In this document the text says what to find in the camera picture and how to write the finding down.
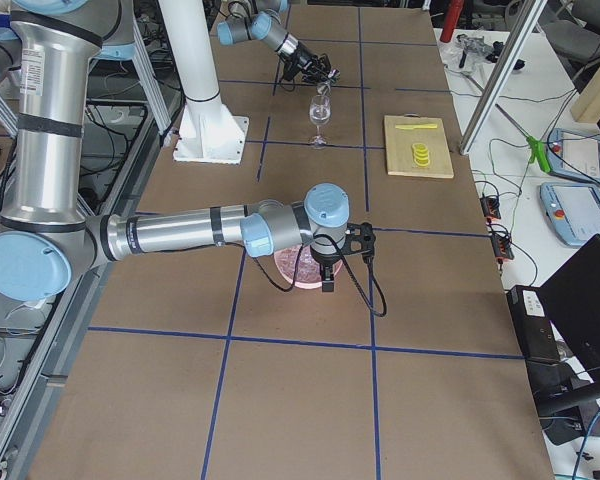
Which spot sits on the lemon slice two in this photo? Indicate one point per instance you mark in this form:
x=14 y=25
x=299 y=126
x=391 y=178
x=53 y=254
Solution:
x=421 y=158

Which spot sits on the aluminium frame post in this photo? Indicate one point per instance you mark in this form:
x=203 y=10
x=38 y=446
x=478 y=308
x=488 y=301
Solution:
x=526 y=21

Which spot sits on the aluminium truss frame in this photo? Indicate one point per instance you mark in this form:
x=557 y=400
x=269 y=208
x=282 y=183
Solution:
x=49 y=247

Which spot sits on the wine glass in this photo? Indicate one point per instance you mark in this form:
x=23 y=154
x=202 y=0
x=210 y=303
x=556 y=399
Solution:
x=319 y=115

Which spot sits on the pink bowl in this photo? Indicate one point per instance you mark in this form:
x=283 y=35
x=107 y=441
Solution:
x=295 y=272

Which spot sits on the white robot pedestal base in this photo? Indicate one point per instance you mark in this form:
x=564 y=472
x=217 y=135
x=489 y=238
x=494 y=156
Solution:
x=208 y=131

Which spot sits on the lemon slice one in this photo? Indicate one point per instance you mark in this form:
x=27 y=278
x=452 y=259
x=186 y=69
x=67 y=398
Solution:
x=422 y=162

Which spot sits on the black laptop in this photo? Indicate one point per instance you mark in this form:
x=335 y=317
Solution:
x=571 y=301

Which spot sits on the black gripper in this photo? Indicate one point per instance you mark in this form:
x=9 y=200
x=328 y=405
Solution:
x=305 y=59
x=325 y=262

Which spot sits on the lower teach pendant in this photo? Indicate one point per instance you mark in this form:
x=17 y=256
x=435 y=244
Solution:
x=573 y=211

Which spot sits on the lemon slice four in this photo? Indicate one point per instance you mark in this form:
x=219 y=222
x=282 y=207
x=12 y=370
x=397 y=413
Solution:
x=419 y=147

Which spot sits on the teach pendant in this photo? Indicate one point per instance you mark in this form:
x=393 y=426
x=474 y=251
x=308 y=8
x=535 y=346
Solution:
x=573 y=155
x=573 y=211

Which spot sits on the red cylinder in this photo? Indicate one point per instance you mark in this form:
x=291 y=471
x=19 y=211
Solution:
x=451 y=19

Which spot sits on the lemon slice three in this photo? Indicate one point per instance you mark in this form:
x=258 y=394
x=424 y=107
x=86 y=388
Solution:
x=421 y=152

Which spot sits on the green tipped reacher stick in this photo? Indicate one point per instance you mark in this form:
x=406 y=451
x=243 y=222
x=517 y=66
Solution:
x=525 y=135

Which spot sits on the ice cubes pile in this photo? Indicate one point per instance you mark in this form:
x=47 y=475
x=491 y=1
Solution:
x=300 y=262

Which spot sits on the yellow plastic knife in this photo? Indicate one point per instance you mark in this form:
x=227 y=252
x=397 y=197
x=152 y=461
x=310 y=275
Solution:
x=419 y=126

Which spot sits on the steel double jigger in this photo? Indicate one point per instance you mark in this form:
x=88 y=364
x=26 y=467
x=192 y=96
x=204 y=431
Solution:
x=325 y=86

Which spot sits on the wooden cutting board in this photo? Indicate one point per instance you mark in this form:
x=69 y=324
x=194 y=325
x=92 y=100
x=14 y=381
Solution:
x=399 y=152

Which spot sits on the clear plastic bag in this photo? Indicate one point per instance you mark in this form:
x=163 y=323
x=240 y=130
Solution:
x=464 y=53

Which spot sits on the upper teach pendant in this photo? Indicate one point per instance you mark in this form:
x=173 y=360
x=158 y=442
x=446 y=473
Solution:
x=573 y=155

